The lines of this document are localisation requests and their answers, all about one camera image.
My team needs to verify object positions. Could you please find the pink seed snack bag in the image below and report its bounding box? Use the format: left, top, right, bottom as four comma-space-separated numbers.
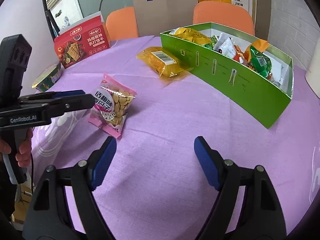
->
88, 74, 137, 139

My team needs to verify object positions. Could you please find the yellow corn snack pack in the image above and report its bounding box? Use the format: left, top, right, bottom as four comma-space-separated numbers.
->
136, 47, 192, 80

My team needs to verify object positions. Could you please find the white snack pouch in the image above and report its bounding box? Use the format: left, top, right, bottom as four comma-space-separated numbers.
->
263, 51, 289, 86

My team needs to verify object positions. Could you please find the green white snack packet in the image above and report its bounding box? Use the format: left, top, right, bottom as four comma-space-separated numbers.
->
249, 46, 272, 79

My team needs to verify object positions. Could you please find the red peanut bag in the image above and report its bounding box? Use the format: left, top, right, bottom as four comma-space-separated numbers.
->
233, 45, 247, 65

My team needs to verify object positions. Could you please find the red white snack packet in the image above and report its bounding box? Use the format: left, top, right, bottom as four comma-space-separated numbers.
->
213, 33, 236, 59

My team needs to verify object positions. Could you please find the orange snack pouch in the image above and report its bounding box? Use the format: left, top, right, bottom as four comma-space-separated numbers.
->
244, 39, 269, 62

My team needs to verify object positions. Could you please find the yellow chip bag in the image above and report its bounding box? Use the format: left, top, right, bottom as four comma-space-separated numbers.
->
169, 27, 211, 46

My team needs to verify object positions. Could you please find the left human hand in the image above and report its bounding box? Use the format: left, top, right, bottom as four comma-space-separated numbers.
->
1, 128, 33, 167

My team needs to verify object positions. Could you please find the instant noodle bowl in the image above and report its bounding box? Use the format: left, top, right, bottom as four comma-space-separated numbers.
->
32, 62, 62, 92

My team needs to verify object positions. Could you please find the red cracker box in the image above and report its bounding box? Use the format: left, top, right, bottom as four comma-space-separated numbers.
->
54, 11, 111, 68

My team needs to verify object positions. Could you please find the left orange chair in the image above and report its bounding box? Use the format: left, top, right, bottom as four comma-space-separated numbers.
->
106, 7, 139, 41

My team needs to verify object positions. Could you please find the orange chair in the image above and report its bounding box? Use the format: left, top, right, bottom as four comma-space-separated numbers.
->
193, 1, 255, 35
106, 7, 139, 41

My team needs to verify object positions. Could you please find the green open cardboard box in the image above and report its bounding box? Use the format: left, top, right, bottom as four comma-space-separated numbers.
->
161, 30, 294, 128

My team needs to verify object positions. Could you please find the brown cardboard sheet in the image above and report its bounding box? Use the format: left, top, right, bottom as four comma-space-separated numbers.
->
133, 0, 198, 36

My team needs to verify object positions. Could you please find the white thermos jug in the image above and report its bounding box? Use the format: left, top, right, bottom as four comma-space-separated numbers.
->
305, 38, 320, 98

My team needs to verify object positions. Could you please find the right orange chair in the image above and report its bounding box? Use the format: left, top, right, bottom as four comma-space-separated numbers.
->
193, 1, 255, 35

